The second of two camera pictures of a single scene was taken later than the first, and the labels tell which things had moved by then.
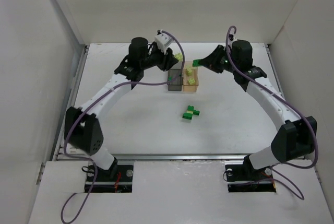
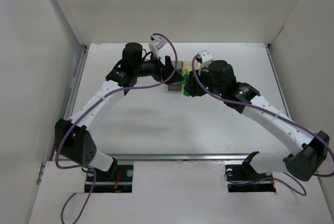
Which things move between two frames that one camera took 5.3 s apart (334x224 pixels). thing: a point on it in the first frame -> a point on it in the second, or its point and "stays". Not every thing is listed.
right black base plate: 245,178 stays
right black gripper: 215,58 -> 194,86
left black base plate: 104,183 stays
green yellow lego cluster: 190,112 -> 186,79
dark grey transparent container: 175,78 stays
